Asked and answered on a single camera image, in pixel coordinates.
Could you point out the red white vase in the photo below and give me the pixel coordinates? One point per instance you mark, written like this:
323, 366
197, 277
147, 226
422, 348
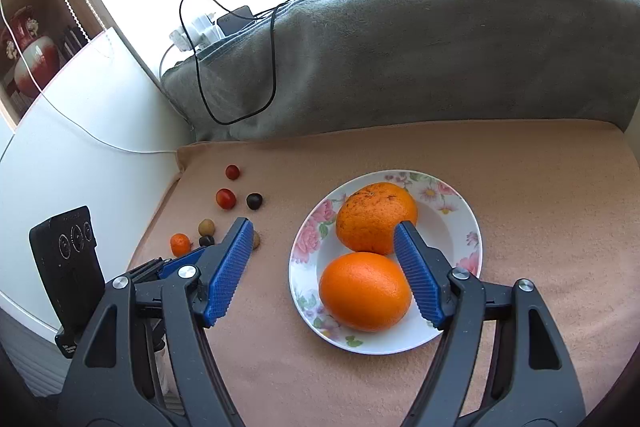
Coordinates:
37, 62

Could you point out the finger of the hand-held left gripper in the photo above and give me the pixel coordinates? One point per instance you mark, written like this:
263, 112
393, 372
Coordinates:
172, 264

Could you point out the black power adapter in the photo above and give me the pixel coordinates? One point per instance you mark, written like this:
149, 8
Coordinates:
235, 19

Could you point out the tan longan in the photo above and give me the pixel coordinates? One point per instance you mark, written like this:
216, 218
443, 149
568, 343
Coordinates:
206, 226
256, 239

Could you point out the peach blanket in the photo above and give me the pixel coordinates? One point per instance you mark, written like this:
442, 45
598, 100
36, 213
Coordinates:
300, 382

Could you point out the floral white plate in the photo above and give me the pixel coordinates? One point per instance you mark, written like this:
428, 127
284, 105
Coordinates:
450, 237

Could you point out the small dark brown fruit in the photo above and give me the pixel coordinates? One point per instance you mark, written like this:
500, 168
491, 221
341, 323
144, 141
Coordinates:
206, 241

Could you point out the red cherry tomato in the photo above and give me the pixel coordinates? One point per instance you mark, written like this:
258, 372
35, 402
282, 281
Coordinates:
225, 198
232, 172

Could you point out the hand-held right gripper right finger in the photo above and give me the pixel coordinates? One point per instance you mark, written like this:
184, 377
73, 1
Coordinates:
417, 267

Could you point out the small orange kumquat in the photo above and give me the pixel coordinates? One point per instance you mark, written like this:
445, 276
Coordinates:
179, 244

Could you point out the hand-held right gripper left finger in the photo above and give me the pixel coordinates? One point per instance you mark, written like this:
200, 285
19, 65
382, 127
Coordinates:
230, 272

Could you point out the dark round fruit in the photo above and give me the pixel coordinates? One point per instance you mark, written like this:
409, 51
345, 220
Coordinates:
254, 201

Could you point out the white cabinet panel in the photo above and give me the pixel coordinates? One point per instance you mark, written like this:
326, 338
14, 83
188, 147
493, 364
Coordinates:
75, 182

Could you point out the grey blanket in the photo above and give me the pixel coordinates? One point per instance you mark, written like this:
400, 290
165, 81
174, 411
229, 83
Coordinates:
400, 57

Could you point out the speckled orange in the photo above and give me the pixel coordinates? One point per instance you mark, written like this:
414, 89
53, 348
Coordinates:
376, 217

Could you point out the white power strip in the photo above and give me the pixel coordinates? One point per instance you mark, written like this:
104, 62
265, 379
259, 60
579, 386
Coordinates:
200, 32

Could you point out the smooth bright orange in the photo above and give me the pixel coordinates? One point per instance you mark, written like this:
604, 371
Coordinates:
362, 289

